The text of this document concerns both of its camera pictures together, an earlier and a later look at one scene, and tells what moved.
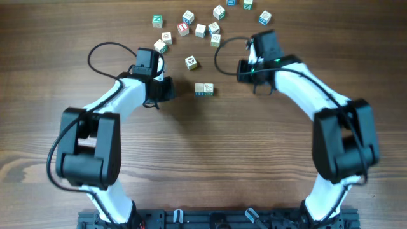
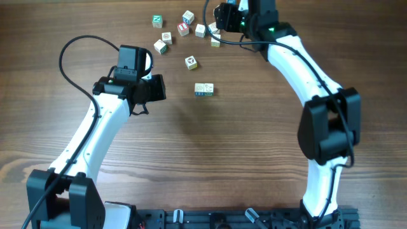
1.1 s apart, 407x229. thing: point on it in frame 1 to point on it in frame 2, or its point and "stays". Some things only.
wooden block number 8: (199, 89) stays
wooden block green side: (160, 46) stays
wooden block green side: (208, 89) stays
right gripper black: (242, 77) to (226, 16)
